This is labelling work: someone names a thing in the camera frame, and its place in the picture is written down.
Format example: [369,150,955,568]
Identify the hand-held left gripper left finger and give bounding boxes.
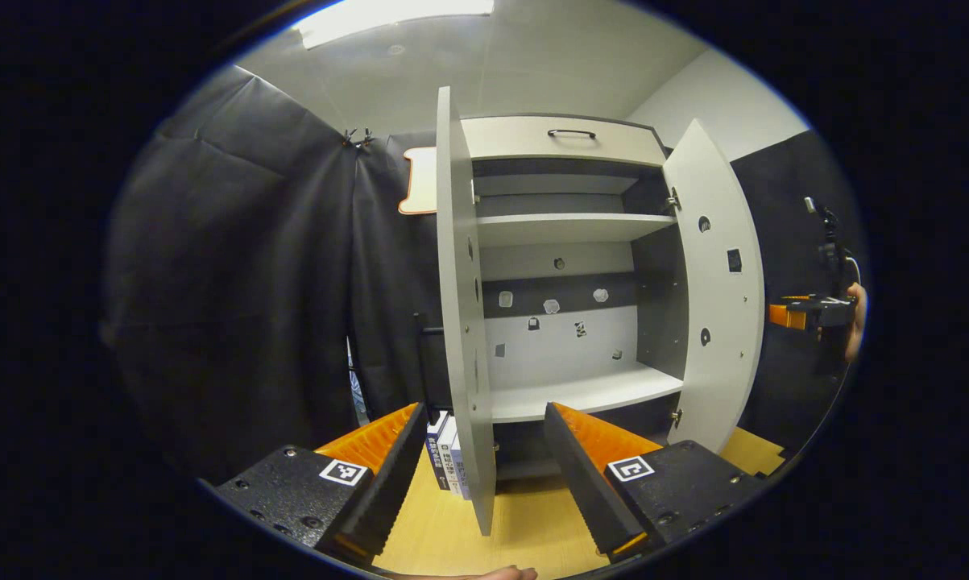
[201,401,429,566]

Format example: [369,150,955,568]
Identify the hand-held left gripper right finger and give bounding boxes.
[543,401,768,565]

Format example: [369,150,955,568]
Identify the white cabinet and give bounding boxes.
[460,113,686,484]

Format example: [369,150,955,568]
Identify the white cabinet shelf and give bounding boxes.
[476,213,678,247]
[491,362,685,424]

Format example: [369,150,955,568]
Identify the white cabinet drawer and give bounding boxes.
[460,115,669,168]

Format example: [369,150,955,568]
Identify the white spine book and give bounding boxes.
[438,417,467,499]

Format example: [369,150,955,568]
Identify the black backdrop cloth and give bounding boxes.
[101,64,863,484]

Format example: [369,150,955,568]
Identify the ceiling light panel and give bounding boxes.
[295,0,495,49]

